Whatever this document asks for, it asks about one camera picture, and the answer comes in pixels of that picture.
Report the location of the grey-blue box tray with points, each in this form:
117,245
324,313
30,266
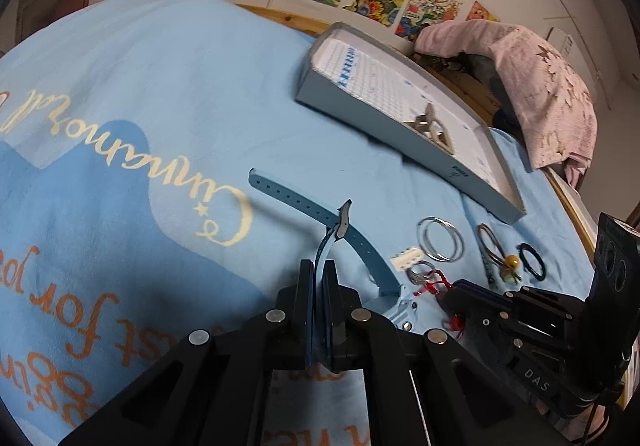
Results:
350,101

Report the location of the black hair pin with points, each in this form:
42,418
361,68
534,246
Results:
487,268

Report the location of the small white hair clip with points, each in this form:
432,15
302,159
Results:
407,258

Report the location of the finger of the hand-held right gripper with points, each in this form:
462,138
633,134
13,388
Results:
480,326
500,301

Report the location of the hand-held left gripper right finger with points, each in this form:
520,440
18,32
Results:
330,313

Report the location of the beige wooden buckle ornament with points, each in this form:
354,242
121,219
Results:
432,126

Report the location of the pink floral cloth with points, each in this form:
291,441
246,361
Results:
525,76

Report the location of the dark grey pillow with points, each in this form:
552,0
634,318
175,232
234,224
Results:
480,68

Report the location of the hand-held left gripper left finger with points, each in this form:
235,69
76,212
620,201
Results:
305,311

